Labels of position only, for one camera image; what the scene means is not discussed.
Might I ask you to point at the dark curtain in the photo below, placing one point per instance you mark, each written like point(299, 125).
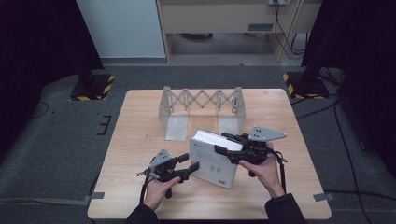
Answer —
point(367, 77)
point(37, 62)

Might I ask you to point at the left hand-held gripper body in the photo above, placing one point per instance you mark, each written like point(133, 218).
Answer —
point(165, 169)

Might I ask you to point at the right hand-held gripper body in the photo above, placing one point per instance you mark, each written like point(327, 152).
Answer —
point(255, 149)

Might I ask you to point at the grey extendable metal book stand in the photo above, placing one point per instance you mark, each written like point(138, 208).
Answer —
point(176, 127)

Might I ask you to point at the person's left hand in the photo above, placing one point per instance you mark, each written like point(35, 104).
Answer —
point(158, 189)

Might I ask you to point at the grey tape piece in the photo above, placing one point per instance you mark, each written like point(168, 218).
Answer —
point(323, 196)
point(95, 196)

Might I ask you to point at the white hardcover book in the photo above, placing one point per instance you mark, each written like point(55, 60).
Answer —
point(211, 168)

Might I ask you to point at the grey floor tape strip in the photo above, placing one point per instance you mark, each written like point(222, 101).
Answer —
point(40, 201)

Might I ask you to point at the white partition panel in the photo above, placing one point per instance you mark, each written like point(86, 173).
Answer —
point(121, 28)

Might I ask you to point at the black stand with striped base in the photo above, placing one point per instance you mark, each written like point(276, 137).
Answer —
point(93, 87)
point(308, 85)

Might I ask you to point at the person's right hand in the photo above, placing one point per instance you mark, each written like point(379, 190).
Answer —
point(266, 174)

